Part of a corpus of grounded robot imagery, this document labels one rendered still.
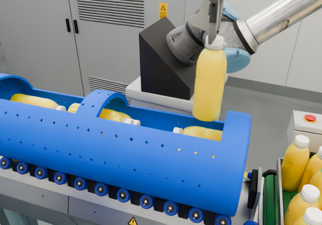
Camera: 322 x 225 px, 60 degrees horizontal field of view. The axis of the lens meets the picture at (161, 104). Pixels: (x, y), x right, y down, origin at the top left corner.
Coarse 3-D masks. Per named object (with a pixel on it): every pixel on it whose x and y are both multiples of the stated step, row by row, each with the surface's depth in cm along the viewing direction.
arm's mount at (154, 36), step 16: (144, 32) 94; (160, 32) 101; (144, 48) 93; (160, 48) 95; (144, 64) 96; (160, 64) 94; (176, 64) 97; (144, 80) 100; (160, 80) 97; (176, 80) 95; (192, 80) 98; (176, 96) 98
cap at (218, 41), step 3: (207, 36) 62; (216, 36) 62; (219, 36) 63; (222, 36) 62; (207, 39) 62; (216, 39) 61; (219, 39) 61; (222, 39) 61; (207, 42) 62; (213, 42) 61; (216, 42) 61; (219, 42) 61; (222, 42) 62; (210, 45) 62; (213, 45) 61; (216, 45) 61; (219, 45) 62
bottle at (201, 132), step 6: (192, 126) 84; (198, 126) 84; (180, 132) 84; (186, 132) 83; (192, 132) 82; (198, 132) 82; (204, 132) 82; (210, 132) 81; (216, 132) 81; (210, 138) 80; (216, 138) 80
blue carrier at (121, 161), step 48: (0, 96) 101; (48, 96) 108; (96, 96) 82; (0, 144) 85; (48, 144) 79; (96, 144) 74; (144, 144) 71; (192, 144) 68; (240, 144) 66; (144, 192) 78; (192, 192) 69; (240, 192) 65
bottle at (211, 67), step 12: (216, 48) 62; (204, 60) 63; (216, 60) 62; (204, 72) 63; (216, 72) 63; (204, 84) 64; (216, 84) 64; (204, 96) 66; (216, 96) 66; (204, 108) 67; (216, 108) 67; (204, 120) 68
